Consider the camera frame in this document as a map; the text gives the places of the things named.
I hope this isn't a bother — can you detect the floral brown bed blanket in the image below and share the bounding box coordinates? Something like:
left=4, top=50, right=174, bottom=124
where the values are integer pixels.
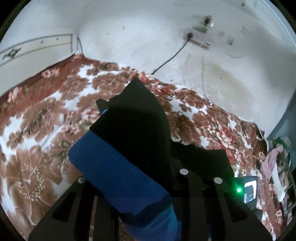
left=0, top=53, right=292, bottom=241

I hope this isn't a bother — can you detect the pink cloth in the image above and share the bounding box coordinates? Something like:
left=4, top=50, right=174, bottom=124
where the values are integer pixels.
left=261, top=144, right=283, bottom=180

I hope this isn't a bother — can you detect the blue black hooded jacket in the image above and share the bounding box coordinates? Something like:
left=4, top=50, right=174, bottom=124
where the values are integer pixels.
left=69, top=78, right=233, bottom=240

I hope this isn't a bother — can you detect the white wall power strip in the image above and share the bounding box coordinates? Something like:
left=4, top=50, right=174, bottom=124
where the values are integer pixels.
left=184, top=28, right=213, bottom=50

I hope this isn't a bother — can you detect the black power cable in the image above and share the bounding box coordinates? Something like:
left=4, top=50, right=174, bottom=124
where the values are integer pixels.
left=150, top=32, right=194, bottom=75

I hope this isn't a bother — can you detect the white headboard panel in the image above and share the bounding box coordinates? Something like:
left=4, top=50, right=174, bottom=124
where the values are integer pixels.
left=1, top=33, right=77, bottom=94

